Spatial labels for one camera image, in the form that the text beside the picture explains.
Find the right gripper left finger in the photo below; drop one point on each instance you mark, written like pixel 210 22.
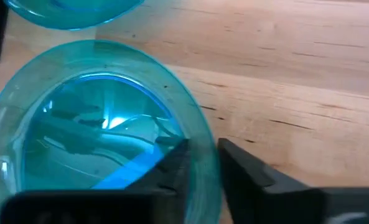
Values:
pixel 159 199

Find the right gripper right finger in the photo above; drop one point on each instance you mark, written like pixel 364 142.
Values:
pixel 265 202

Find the clear blue plastic plate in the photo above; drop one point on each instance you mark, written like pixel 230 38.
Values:
pixel 87 102
pixel 72 14

